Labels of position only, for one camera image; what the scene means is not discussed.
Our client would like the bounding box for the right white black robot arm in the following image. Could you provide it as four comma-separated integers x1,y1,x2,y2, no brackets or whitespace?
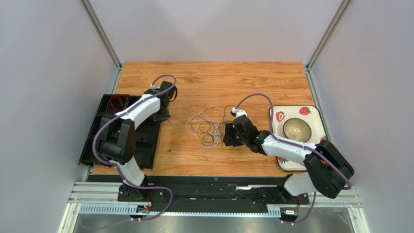
224,115,355,199

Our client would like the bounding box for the strawberry pattern white tray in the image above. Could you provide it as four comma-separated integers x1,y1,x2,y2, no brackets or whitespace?
269,105,328,172

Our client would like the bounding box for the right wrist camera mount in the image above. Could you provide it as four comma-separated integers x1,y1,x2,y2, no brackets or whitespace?
230,108,247,118

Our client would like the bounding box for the black compartment organizer tray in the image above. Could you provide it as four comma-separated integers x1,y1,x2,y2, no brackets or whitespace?
78,94,162,170

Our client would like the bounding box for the left aluminium frame post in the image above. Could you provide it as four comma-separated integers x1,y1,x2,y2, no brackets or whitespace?
80,0,122,70

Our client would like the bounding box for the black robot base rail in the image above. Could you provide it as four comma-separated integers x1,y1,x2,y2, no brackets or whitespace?
88,175,311,213

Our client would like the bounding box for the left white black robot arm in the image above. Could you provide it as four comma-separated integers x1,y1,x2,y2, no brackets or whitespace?
92,80,177,195

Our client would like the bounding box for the beige ceramic bowl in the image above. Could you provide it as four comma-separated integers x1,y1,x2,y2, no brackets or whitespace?
283,118,312,142

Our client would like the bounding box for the red wire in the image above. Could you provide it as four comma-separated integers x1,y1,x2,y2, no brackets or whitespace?
106,94,125,114

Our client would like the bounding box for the white slotted cable duct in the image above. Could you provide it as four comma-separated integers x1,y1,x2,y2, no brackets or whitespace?
77,203,282,218

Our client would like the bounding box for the yellow wire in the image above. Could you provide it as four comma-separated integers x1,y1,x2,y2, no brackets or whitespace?
199,127,216,144

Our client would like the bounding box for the right aluminium frame post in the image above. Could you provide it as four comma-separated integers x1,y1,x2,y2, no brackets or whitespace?
306,0,353,70

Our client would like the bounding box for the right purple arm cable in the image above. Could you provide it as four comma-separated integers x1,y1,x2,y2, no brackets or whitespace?
234,93,352,226

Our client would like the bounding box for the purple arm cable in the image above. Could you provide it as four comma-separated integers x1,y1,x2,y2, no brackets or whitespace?
234,93,352,226
92,74,178,222

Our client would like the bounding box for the aluminium frame post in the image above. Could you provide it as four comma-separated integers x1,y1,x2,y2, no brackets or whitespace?
306,0,353,70
80,0,122,70

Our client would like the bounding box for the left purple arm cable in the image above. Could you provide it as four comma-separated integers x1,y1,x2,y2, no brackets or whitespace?
92,74,178,222

